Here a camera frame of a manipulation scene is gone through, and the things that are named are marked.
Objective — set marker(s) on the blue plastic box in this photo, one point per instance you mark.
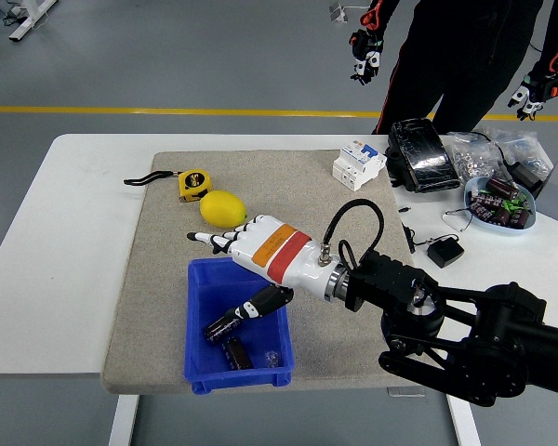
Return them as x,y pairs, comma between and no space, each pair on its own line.
209,288

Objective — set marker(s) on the white table leg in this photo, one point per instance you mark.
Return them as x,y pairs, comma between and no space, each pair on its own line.
123,420
465,423

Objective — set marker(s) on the person's right hand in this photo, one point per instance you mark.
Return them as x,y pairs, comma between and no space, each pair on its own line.
366,58

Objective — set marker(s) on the light blue bowl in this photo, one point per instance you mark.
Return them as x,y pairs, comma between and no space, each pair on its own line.
527,228

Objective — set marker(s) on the grey-brown mat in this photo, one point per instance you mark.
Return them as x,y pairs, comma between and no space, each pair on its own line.
279,186

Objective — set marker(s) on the person's right forearm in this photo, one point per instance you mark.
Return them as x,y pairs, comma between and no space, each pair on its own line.
381,14

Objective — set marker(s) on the white floor stand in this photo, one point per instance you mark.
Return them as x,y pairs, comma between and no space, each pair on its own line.
340,11

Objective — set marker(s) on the person's left hand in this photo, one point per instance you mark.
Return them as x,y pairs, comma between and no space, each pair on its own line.
529,100

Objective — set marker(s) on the yellow tape measure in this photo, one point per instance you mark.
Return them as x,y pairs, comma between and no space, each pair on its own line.
194,185

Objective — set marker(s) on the white desk frame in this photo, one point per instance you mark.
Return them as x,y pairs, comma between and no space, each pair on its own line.
30,21

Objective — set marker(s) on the metal bracket under table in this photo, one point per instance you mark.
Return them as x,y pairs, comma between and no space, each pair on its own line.
402,392

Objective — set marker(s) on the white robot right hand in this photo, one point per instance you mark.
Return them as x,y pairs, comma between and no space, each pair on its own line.
279,255

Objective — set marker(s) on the black glossy case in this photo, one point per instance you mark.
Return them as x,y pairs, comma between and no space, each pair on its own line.
423,155

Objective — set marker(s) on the black power adapter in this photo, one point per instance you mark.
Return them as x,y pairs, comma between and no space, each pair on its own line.
527,176

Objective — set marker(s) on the black orange wrist tracker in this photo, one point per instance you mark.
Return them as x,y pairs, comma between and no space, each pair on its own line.
552,87

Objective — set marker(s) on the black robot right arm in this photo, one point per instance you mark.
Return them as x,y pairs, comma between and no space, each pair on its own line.
469,325

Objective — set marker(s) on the white circuit breaker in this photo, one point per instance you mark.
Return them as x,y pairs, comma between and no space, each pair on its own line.
355,165

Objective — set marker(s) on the yellow lemon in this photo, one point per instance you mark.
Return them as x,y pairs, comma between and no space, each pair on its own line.
222,209

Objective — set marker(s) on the clear bag of screws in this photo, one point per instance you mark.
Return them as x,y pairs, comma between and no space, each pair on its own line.
523,146

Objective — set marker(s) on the clear bag of metal nuts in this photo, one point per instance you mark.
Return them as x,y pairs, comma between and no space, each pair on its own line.
469,158

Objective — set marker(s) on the person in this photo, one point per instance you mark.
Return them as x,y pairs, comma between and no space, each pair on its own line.
451,60

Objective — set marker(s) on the green plastic connector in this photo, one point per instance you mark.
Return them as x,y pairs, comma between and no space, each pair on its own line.
511,204

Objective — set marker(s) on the small clear plastic bag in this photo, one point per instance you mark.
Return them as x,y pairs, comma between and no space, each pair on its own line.
271,358

